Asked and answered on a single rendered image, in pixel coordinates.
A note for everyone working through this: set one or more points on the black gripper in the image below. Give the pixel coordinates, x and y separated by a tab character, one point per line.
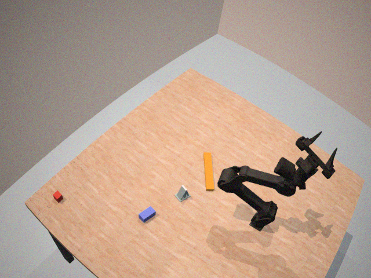
303	144

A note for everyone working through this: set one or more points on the red cube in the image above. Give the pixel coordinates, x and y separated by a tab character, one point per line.
57	196

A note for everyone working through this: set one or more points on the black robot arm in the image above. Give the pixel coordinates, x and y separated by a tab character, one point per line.
285	184

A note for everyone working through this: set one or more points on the blue rectangular block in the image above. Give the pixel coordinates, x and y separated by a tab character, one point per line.
147	214

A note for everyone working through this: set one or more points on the orange bar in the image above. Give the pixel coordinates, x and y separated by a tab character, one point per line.
208	171

